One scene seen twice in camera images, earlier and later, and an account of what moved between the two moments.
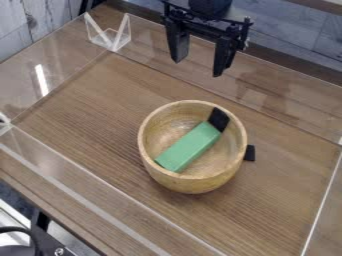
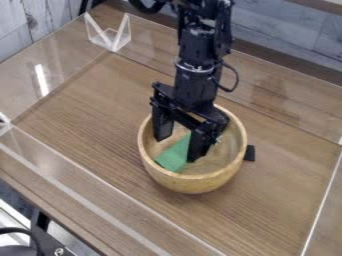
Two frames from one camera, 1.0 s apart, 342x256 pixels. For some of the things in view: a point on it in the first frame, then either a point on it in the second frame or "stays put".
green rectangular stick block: (194, 145) stays put
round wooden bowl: (217, 164) stays put
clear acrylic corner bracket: (108, 38) stays put
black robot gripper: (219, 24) → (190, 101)
